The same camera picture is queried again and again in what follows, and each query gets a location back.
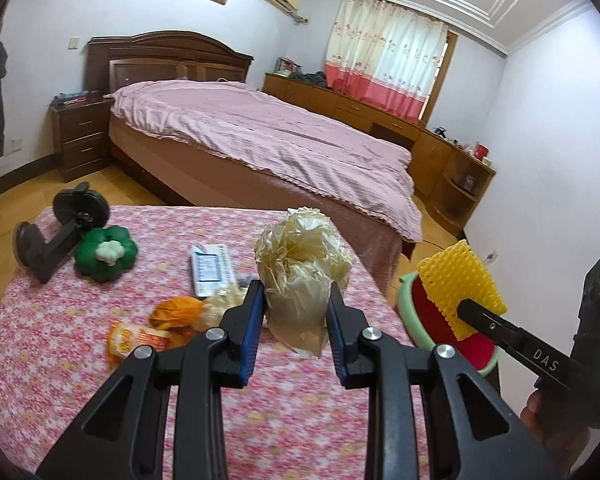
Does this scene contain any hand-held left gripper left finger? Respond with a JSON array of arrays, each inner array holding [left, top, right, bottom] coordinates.
[[35, 280, 266, 480]]

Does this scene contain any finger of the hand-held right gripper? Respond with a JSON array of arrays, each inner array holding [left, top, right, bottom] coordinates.
[[456, 297, 529, 357]]

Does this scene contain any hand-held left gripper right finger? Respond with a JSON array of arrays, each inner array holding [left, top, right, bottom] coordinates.
[[327, 282, 568, 480]]

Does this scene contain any red bin with green rim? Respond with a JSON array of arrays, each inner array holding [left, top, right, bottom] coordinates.
[[397, 270, 506, 376]]

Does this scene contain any yellow ribbed foam pad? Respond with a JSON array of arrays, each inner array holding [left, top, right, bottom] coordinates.
[[416, 240, 507, 342]]

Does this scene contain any pale plastic bag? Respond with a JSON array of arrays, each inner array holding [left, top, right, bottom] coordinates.
[[254, 206, 356, 359]]

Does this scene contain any person's right hand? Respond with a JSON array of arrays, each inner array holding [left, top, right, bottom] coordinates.
[[520, 387, 591, 466]]

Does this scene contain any crumpled orange bag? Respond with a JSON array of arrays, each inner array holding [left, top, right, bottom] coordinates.
[[150, 296, 206, 332]]

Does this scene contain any white tissue packet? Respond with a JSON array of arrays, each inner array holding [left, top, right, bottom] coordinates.
[[190, 244, 237, 297]]

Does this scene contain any orange snack packet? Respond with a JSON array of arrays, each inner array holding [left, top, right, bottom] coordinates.
[[104, 321, 172, 363]]

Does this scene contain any pink floral tablecloth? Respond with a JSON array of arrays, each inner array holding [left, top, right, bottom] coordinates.
[[0, 204, 426, 480]]

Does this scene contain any green pumpkin plush toy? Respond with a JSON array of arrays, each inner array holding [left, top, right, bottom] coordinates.
[[75, 227, 138, 282]]

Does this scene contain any long wooden cabinet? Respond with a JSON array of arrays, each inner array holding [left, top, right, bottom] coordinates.
[[262, 72, 497, 233]]

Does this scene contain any pink checked bedspread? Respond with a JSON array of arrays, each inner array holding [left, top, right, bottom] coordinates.
[[107, 79, 423, 243]]

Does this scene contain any dark wooden nightstand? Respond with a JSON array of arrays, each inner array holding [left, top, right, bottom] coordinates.
[[49, 97, 115, 183]]

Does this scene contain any cream and pink curtain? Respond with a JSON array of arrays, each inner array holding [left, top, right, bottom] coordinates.
[[325, 0, 448, 122]]

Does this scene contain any dark wooden bed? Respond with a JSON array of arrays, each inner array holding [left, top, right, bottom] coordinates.
[[87, 30, 423, 271]]

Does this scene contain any black suction cup mount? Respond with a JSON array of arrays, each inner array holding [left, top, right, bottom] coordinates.
[[12, 181, 111, 284]]

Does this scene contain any wooden window frame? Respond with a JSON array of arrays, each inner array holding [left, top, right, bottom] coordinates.
[[417, 30, 458, 126]]

